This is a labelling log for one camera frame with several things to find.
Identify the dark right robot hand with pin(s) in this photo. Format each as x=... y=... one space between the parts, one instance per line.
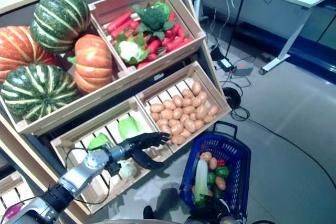
x=210 y=208

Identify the dark left robot hand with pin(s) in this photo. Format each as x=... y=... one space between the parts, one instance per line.
x=147 y=140

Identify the blue plastic shopping basket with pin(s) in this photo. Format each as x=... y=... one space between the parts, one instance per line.
x=236 y=155

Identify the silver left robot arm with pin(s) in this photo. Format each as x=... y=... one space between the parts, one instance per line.
x=78 y=174

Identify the white leek in basket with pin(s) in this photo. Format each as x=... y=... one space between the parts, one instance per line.
x=201 y=179

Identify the green bell pepper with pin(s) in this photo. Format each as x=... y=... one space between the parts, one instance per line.
x=217 y=192
x=222 y=172
x=211 y=179

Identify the green chinese cabbage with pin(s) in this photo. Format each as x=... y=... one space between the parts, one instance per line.
x=99 y=141
x=130 y=129

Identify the brown potato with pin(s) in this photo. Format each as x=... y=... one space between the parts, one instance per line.
x=189 y=125
x=177 y=113
x=155 y=116
x=201 y=112
x=165 y=128
x=188 y=109
x=177 y=100
x=168 y=104
x=199 y=124
x=213 y=110
x=177 y=129
x=156 y=108
x=162 y=122
x=208 y=119
x=203 y=97
x=220 y=183
x=166 y=113
x=184 y=118
x=196 y=87
x=186 y=133
x=196 y=101
x=186 y=101
x=187 y=93
x=173 y=122
x=212 y=163
x=178 y=139
x=193 y=116
x=206 y=156

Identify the pale chinese cabbage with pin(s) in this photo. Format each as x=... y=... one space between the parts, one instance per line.
x=128 y=169

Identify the red bell pepper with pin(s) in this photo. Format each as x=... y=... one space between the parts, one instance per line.
x=221 y=162

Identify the black robot foot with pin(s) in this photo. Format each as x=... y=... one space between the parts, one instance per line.
x=148 y=212

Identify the wooden cabbage crate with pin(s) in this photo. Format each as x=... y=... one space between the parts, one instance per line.
x=105 y=195

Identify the red carrot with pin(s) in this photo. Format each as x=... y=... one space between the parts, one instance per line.
x=155 y=46
x=181 y=32
x=143 y=64
x=172 y=16
x=122 y=29
x=179 y=43
x=118 y=21
x=175 y=31

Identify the long wooden pumpkin crate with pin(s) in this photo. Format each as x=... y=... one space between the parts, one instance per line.
x=78 y=107

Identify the wooden potato crate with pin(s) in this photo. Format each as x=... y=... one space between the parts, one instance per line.
x=213 y=90

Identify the white cauliflower with leaves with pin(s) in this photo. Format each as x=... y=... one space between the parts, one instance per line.
x=129 y=49

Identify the small orange striped pumpkin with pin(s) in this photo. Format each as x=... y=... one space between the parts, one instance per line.
x=93 y=62

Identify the black power adapter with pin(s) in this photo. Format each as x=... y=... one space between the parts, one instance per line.
x=225 y=64

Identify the grey box with red label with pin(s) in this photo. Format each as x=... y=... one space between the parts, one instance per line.
x=243 y=69

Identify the large green striped pumpkin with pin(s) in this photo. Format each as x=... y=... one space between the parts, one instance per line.
x=36 y=91
x=60 y=19

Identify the green broccoli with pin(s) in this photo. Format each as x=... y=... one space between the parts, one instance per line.
x=153 y=19

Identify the wooden carrot crate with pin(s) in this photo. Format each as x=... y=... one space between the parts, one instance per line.
x=189 y=17

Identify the light green lettuce head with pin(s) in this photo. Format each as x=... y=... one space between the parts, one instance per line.
x=163 y=8

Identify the small wooden crate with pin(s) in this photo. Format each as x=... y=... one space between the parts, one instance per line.
x=10 y=182

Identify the purple vegetable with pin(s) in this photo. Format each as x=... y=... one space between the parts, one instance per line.
x=11 y=211

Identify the large orange striped pumpkin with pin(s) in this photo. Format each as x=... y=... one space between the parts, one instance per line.
x=18 y=48

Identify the black tripod pole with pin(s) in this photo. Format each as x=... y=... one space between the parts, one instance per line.
x=240 y=11

